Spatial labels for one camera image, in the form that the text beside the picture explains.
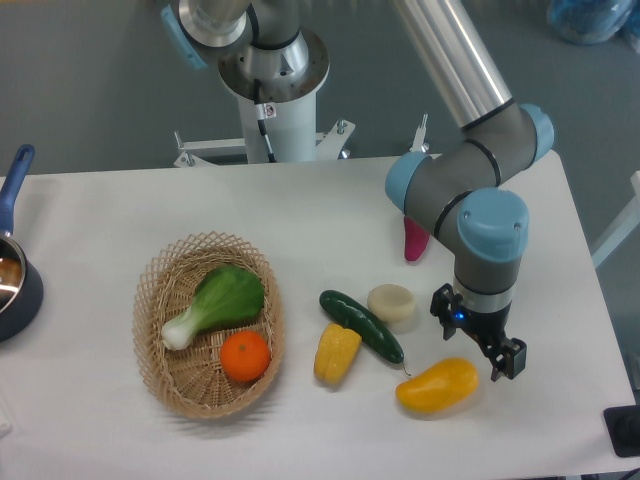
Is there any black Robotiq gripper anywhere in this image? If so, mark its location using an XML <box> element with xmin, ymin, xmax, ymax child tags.
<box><xmin>430</xmin><ymin>283</ymin><xmax>527</xmax><ymax>382</ymax></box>

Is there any yellow mango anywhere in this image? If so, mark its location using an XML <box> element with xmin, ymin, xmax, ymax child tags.
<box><xmin>395</xmin><ymin>358</ymin><xmax>479</xmax><ymax>414</ymax></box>

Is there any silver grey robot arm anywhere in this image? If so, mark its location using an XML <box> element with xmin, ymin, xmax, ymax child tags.
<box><xmin>161</xmin><ymin>1</ymin><xmax>554</xmax><ymax>379</ymax></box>

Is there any cream round cake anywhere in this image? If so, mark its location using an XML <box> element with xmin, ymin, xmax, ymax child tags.
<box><xmin>367</xmin><ymin>284</ymin><xmax>416</xmax><ymax>323</ymax></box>

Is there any dark green cucumber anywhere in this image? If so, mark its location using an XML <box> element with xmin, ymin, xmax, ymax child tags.
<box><xmin>319</xmin><ymin>290</ymin><xmax>409</xmax><ymax>376</ymax></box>

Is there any purple sweet potato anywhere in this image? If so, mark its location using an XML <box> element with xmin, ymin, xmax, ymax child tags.
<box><xmin>403</xmin><ymin>216</ymin><xmax>430</xmax><ymax>262</ymax></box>

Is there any yellow bell pepper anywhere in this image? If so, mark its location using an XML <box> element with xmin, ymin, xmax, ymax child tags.
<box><xmin>314</xmin><ymin>323</ymin><xmax>362</xmax><ymax>385</ymax></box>

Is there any black device at edge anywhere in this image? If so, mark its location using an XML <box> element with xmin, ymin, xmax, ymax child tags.
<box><xmin>603</xmin><ymin>405</ymin><xmax>639</xmax><ymax>458</ymax></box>

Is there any orange tangerine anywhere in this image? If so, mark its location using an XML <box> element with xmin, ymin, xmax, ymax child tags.
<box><xmin>220</xmin><ymin>330</ymin><xmax>271</xmax><ymax>382</ymax></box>

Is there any green bok choy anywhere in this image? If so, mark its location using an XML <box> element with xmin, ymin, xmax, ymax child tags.
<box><xmin>161</xmin><ymin>264</ymin><xmax>265</xmax><ymax>351</ymax></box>

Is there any woven wicker basket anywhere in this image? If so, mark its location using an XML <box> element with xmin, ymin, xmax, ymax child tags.
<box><xmin>133</xmin><ymin>232</ymin><xmax>285</xmax><ymax>419</ymax></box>

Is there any blue plastic bag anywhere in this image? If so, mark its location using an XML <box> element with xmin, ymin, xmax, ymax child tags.
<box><xmin>546</xmin><ymin>0</ymin><xmax>639</xmax><ymax>46</ymax></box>

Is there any blue saucepan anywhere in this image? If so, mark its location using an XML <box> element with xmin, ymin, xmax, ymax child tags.
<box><xmin>1</xmin><ymin>144</ymin><xmax>44</xmax><ymax>342</ymax></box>

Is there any white frame at right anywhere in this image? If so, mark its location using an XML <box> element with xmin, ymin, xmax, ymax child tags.
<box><xmin>591</xmin><ymin>171</ymin><xmax>639</xmax><ymax>269</ymax></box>

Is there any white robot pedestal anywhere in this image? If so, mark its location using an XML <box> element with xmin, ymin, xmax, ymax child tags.
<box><xmin>174</xmin><ymin>92</ymin><xmax>356</xmax><ymax>168</ymax></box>

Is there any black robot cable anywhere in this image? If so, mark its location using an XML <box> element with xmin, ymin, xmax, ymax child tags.
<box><xmin>251</xmin><ymin>78</ymin><xmax>278</xmax><ymax>164</ymax></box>

